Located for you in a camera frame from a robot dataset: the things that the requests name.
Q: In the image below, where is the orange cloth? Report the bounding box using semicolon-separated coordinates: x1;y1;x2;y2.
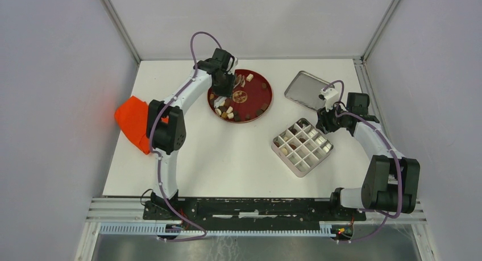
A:
114;96;151;155

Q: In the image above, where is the red round tray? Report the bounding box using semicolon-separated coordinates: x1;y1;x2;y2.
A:
207;69;273;123

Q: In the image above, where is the silver tin lid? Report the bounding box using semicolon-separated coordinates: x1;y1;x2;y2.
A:
284;71;329;111

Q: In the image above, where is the metal tongs white handle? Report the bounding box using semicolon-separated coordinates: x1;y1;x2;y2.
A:
211;74;245;108

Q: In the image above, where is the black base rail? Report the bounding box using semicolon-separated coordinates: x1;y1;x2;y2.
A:
143;195;367;231

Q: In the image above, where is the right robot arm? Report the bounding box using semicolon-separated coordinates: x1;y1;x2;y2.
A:
316;88;420;220

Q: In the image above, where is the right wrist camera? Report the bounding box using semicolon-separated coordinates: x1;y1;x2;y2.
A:
319;87;339;111

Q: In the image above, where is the white cube chocolate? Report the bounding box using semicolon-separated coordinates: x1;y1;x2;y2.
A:
246;74;254;82

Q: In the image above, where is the pink compartment box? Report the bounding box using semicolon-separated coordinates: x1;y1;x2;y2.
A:
271;118;334;178

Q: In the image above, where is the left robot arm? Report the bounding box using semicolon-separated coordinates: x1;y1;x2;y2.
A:
146;48;238;220

